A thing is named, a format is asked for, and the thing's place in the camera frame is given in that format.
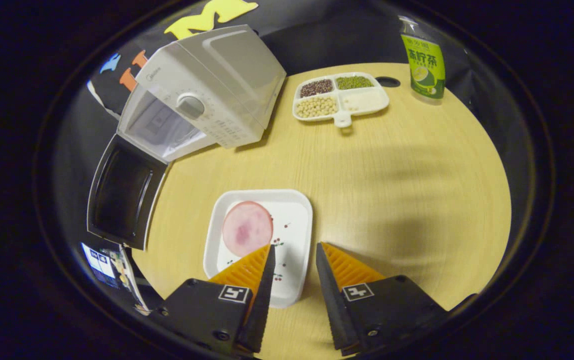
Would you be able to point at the black round table grommet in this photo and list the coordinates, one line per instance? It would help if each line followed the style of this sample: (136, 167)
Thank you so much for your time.
(388, 81)

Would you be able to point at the pink ham slice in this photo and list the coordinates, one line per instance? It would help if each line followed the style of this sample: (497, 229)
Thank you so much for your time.
(247, 229)

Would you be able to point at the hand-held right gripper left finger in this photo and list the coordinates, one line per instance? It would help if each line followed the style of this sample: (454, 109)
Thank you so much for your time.
(262, 310)

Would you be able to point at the green drink bottle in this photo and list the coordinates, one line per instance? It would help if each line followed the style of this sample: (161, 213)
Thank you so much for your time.
(424, 65)

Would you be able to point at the white square plate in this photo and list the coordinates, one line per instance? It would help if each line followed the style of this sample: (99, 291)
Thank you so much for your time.
(292, 225)

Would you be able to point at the white blue printed board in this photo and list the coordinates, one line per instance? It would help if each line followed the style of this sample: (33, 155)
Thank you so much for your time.
(99, 262)

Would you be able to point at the white divided grain tray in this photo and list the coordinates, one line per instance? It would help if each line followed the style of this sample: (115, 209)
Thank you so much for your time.
(317, 106)

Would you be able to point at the black backdrop cloth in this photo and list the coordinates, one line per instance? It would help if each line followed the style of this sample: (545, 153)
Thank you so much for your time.
(317, 40)

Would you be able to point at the white microwave oven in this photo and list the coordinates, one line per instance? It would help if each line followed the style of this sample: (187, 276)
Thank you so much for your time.
(227, 75)

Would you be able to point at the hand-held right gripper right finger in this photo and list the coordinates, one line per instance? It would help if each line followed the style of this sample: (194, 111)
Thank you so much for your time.
(329, 300)

